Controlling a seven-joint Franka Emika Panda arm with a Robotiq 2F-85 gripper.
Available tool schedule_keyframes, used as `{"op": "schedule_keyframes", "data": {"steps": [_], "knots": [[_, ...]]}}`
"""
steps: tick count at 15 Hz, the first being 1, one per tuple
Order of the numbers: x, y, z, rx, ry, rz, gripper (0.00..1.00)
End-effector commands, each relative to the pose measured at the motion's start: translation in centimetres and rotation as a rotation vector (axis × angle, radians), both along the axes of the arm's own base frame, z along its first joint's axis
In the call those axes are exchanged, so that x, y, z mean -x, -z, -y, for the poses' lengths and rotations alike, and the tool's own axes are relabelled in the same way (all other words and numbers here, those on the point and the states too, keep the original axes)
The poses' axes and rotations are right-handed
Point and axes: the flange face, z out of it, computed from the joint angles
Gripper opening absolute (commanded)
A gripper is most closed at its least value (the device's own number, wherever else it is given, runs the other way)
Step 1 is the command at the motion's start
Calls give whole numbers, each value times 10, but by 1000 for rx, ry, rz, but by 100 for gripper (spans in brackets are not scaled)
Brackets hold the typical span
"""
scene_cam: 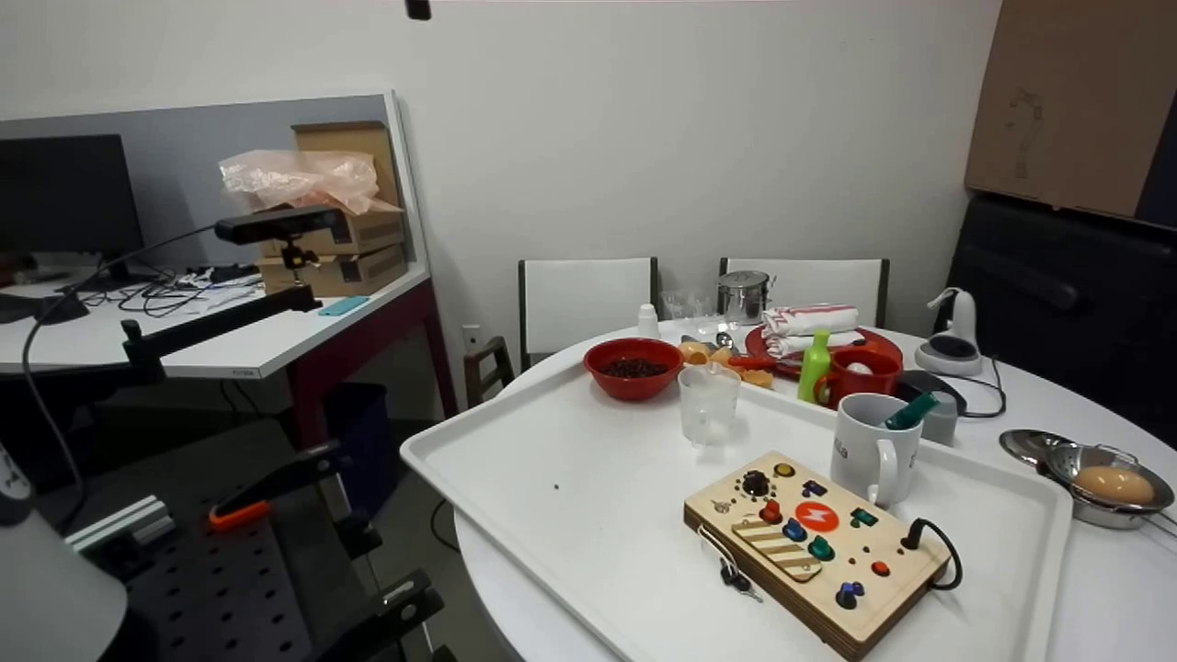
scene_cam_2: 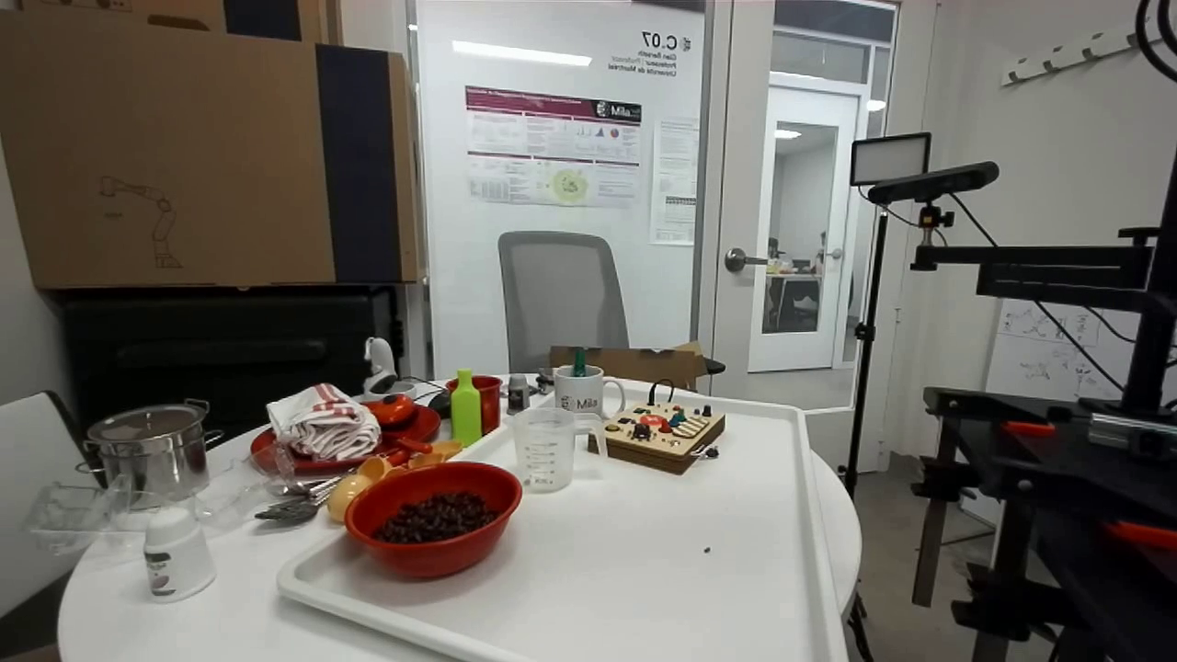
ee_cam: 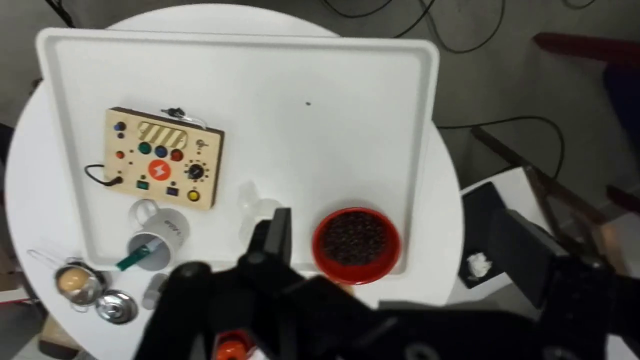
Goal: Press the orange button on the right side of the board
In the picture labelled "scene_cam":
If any wooden busy board with buttons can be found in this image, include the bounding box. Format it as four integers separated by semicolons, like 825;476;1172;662
679;449;952;662

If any red bowl with coffee beans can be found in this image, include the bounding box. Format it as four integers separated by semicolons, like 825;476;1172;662
581;336;686;403

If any small step stool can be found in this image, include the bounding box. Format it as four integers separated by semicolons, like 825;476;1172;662
461;332;517;408

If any clear plastic measuring cup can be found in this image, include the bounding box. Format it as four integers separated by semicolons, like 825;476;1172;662
675;360;746;451

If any orange yellow toy food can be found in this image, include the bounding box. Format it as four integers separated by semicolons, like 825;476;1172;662
675;337;778;393

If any stainless steel pot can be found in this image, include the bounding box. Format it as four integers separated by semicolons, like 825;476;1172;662
714;268;776;328

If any red plate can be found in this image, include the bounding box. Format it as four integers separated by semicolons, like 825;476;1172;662
744;320;909;382

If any large white plastic tray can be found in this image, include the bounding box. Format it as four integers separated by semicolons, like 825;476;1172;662
397;353;1076;662

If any white red patterned cloth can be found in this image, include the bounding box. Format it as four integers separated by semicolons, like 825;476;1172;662
757;304;863;360

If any green plastic bottle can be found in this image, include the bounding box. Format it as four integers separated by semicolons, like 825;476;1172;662
793;328;833;408

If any flat cardboard box stack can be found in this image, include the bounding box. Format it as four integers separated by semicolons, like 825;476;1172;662
253;200;415;303

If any teal flat item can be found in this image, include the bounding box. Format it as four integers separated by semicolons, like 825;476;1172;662
317;290;376;320

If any dark blue bin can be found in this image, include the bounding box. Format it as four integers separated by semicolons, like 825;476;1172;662
318;380;403;517

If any upright cardboard box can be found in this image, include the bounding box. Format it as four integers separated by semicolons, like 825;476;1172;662
291;118;409;213

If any white ceramic mug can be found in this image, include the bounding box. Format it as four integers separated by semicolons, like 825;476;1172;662
828;389;925;511

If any white desk with grey partition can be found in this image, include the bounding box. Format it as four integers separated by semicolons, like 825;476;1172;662
0;89;461;451

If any black clamp with orange grip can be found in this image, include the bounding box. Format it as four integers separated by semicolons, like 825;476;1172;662
203;439;350;538

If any white desktop device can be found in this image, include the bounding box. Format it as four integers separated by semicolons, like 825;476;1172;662
911;283;988;380

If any small grey cup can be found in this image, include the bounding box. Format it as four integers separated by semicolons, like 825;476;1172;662
891;369;963;449

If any black perforated robot table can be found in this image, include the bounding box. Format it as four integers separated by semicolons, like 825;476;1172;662
69;417;457;662

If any metal strainer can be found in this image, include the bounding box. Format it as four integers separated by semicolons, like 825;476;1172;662
996;427;1177;538

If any black cabinet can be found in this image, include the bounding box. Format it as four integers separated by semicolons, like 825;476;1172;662
946;190;1177;451

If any large cardboard box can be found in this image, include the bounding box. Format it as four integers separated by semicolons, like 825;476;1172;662
963;0;1177;224

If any black computer monitor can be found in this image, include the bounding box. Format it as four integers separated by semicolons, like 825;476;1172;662
0;132;145;268

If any beige egg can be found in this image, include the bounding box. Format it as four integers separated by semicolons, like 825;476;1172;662
1074;463;1158;511

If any white rounded cover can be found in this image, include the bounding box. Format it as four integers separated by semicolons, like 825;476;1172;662
0;442;131;662

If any black stereo camera bar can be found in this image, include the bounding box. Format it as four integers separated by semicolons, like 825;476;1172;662
208;206;351;250

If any green utensil handle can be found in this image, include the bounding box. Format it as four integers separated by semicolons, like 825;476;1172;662
884;389;942;433

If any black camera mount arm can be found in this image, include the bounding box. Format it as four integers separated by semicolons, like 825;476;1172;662
116;283;323;385

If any black cable on busy board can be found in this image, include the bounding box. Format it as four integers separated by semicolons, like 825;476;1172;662
902;515;966;597

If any black cable of white device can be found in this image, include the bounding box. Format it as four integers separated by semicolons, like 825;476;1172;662
952;358;1012;423

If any thin black camera cable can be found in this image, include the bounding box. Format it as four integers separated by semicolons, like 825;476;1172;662
13;219;225;538

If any aluminium profile rail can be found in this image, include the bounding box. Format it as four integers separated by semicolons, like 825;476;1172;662
63;492;179;560

